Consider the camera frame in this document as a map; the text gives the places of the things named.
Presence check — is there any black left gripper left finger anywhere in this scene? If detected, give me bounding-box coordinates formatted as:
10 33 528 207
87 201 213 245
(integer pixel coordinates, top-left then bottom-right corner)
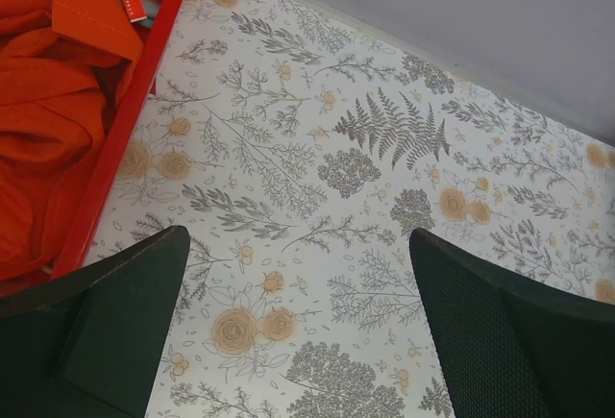
1 226 190 417

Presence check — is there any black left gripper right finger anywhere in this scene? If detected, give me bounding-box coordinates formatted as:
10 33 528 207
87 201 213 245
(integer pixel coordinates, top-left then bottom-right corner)
409 229 614 417

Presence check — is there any red plastic tray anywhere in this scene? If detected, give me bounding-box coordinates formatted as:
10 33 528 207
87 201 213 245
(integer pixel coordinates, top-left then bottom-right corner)
51 0 184 279

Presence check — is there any floral table mat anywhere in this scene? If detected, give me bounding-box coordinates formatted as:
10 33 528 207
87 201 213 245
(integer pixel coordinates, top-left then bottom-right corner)
87 0 614 417

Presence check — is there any orange t shirt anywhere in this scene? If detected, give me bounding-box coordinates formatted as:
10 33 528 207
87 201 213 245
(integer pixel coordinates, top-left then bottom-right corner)
1 0 142 280

